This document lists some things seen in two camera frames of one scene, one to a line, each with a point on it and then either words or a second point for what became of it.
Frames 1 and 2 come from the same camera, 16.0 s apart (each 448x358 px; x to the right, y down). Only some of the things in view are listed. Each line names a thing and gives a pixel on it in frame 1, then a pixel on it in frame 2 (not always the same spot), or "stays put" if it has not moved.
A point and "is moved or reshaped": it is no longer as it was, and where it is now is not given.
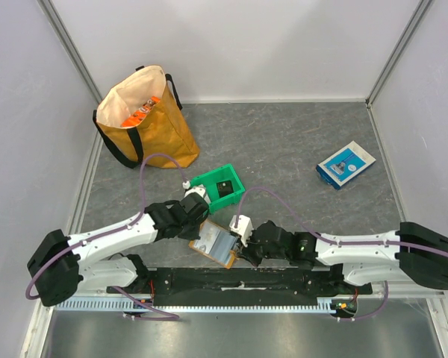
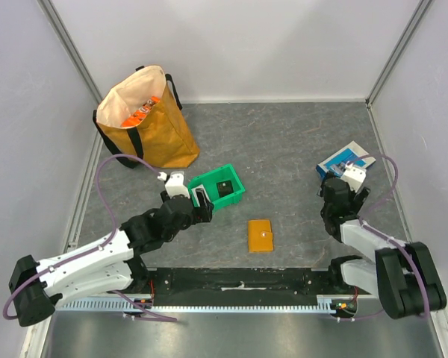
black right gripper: [249, 252] → [362, 195]
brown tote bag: [163, 130] stays put
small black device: [224, 188] stays put
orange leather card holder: [217, 242] is moved or reshaped
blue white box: [345, 165] stays put
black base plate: [243, 288] stays put
